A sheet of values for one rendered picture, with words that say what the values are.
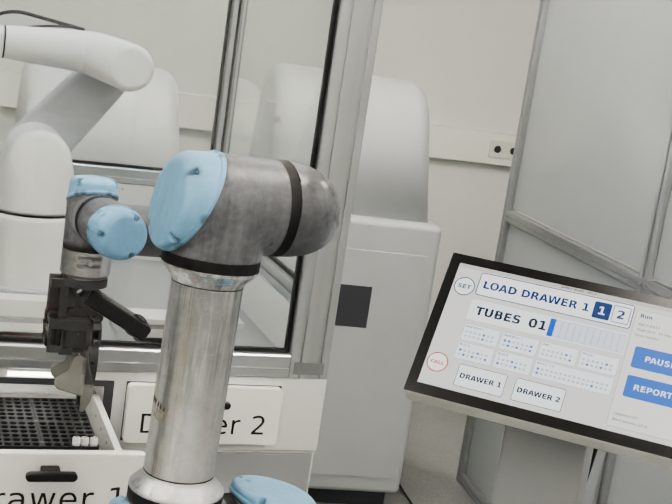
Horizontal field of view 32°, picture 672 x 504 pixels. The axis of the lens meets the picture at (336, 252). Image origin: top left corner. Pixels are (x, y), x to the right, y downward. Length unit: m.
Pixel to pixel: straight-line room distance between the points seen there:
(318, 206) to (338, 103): 0.79
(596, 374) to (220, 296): 1.02
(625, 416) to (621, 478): 1.30
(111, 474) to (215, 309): 0.55
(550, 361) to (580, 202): 1.60
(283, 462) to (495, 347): 0.46
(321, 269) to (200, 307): 0.85
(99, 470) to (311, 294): 0.58
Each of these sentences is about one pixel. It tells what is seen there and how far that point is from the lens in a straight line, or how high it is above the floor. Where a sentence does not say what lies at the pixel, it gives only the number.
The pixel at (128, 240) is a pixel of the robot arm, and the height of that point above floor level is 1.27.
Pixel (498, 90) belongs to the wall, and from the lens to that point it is 5.64.
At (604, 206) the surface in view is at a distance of 3.64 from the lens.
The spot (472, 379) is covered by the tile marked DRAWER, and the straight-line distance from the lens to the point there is 2.22.
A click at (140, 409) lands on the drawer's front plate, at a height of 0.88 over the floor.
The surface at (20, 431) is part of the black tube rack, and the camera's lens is 1.98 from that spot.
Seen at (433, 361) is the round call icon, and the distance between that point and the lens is 2.24.
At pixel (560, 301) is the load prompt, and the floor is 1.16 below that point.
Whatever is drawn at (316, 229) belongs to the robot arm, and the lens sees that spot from 1.38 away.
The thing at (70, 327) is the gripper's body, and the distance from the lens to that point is 1.84.
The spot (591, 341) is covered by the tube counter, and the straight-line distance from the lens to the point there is 2.24.
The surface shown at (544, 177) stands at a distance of 4.03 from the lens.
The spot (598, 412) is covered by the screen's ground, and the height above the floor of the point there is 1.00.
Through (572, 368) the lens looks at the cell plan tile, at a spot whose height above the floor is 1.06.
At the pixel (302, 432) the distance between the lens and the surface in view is 2.28.
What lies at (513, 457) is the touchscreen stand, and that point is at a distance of 2.32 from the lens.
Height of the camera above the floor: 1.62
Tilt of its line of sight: 11 degrees down
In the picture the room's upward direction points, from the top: 8 degrees clockwise
